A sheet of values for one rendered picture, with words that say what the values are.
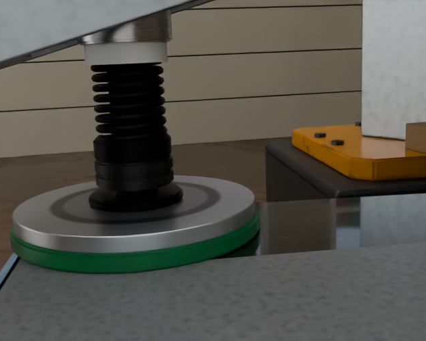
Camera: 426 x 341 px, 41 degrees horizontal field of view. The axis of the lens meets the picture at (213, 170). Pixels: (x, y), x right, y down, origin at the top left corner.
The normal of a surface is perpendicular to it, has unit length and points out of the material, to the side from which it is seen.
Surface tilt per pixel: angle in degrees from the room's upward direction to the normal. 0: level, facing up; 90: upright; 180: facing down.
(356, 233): 0
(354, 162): 90
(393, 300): 0
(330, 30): 90
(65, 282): 0
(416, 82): 90
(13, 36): 90
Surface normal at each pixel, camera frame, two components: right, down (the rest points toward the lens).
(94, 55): -0.63, 0.18
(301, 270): -0.04, -0.98
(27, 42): 0.20, 0.18
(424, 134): -0.97, 0.09
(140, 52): 0.47, 0.15
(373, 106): -0.80, 0.15
